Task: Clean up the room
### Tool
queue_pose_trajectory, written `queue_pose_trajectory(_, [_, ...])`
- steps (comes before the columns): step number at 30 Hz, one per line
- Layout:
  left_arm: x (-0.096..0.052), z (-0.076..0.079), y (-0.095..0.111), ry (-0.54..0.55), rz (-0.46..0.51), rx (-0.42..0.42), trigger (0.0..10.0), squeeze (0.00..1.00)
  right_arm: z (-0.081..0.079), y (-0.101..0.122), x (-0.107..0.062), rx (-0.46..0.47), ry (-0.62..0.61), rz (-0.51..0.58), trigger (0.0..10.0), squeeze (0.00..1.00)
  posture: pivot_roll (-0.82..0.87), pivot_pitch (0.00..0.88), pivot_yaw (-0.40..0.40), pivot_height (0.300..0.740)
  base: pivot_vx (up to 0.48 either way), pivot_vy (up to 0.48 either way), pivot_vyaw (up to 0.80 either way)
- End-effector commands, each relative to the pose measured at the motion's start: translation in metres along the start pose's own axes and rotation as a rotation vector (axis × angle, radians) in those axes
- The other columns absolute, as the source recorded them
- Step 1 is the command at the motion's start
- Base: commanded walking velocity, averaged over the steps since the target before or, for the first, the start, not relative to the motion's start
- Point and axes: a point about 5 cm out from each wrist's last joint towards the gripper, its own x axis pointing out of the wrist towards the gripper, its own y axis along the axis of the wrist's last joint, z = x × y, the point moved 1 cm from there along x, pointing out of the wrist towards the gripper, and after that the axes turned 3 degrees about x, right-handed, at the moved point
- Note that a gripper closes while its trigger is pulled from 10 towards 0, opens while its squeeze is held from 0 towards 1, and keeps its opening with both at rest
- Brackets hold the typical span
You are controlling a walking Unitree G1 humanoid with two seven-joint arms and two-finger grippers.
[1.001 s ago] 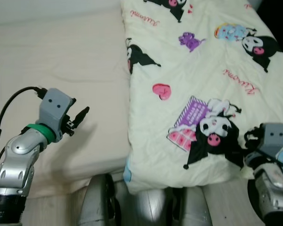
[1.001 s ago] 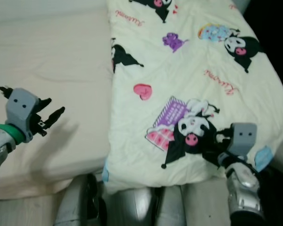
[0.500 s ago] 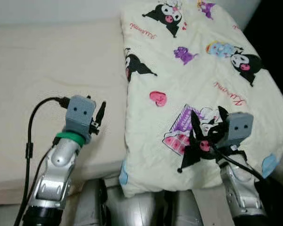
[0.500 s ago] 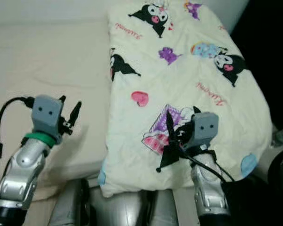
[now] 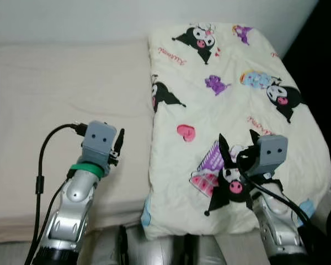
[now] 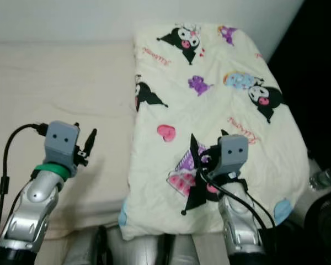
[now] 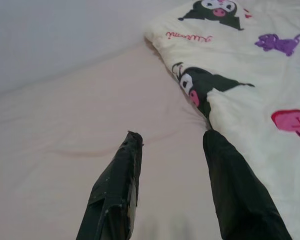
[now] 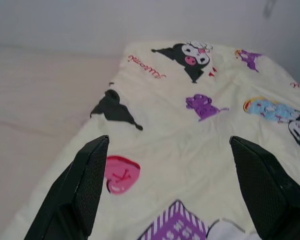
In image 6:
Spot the cream cartoon print blanket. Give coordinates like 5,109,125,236
119,22,311,241

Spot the green left wrist band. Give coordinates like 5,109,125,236
34,163,71,180

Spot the bed with cream sheet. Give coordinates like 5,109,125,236
0,41,136,241

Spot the silver robot left leg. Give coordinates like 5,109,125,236
63,226,130,265

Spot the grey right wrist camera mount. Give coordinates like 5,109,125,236
212,134,249,178

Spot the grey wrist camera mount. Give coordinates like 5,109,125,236
212,134,249,178
44,120,81,166

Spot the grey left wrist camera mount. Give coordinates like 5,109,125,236
44,120,81,166

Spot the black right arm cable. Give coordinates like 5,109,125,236
199,166,276,232

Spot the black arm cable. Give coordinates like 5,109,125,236
0,123,49,265
199,166,276,232

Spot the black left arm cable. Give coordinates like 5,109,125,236
0,123,49,265

